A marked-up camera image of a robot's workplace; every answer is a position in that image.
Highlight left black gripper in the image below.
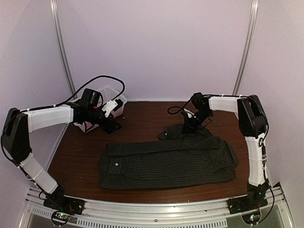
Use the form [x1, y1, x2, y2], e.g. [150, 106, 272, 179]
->
[86, 107, 122, 134]

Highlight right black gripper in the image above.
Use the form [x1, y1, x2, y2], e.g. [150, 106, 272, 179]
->
[182, 110, 212, 134]

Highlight black pinstriped shirt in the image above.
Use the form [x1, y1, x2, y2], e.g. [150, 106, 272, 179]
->
[98, 124, 238, 190]

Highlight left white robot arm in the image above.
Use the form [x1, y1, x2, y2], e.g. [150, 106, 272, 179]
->
[1, 101, 121, 211]

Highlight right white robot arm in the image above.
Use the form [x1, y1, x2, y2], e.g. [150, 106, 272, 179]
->
[180, 93, 269, 188]

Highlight white plastic laundry basket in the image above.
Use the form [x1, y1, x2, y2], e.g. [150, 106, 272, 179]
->
[71, 86, 128, 133]

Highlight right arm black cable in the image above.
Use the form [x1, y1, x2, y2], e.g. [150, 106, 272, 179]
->
[167, 99, 193, 115]

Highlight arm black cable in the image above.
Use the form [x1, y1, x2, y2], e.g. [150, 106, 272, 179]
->
[0, 75, 126, 164]
[167, 99, 193, 115]

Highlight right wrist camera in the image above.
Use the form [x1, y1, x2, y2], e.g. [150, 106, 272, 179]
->
[183, 92, 209, 121]

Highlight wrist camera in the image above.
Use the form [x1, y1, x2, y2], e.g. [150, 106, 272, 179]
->
[82, 88, 124, 118]
[183, 92, 209, 121]

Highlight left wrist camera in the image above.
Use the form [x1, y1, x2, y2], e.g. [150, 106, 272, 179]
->
[82, 88, 124, 118]

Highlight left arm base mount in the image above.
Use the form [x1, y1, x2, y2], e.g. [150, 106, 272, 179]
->
[38, 185, 85, 228]

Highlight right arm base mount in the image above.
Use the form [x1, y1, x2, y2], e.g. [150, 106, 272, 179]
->
[226, 180, 275, 226]

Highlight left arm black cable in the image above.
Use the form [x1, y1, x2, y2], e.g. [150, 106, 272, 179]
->
[0, 75, 126, 164]

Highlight right aluminium corner post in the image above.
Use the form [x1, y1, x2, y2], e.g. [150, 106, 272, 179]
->
[233, 0, 259, 95]

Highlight aluminium corner post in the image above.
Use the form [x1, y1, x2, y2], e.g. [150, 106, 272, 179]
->
[50, 0, 76, 94]
[233, 0, 259, 95]

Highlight left aluminium corner post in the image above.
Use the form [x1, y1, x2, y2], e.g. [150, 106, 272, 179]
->
[50, 0, 76, 94]

